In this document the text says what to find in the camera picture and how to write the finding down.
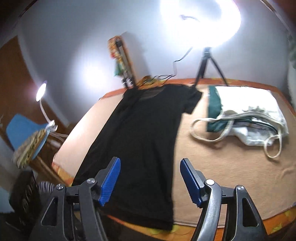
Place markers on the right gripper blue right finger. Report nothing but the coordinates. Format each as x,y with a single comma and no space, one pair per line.
194,181

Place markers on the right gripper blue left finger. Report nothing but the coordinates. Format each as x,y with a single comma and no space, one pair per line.
106,180

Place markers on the black t-shirt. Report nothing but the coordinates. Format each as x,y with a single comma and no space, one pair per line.
141,132

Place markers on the grey striped trouser leg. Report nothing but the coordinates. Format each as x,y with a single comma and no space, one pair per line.
45,187

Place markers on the beige blanket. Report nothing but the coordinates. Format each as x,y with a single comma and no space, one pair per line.
270,183

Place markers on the dark green folded cloth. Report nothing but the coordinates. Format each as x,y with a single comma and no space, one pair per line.
215,108

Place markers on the white canvas tote bag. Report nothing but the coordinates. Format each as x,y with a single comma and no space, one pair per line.
255,117

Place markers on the leopard print cloth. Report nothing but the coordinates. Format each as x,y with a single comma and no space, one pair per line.
23,155

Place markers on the orange floral bed sheet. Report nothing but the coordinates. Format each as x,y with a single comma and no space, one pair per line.
122,230

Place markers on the blue plastic chair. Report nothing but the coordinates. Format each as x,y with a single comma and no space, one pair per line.
20,128

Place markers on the green striped white pillow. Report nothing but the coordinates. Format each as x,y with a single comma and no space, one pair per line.
291,74

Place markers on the colourful wall figurine plaque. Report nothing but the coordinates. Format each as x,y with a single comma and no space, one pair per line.
119,68

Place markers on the black ring light tripod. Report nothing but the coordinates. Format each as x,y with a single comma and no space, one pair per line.
207,56

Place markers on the white ring light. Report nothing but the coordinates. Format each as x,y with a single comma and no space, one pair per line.
199,24

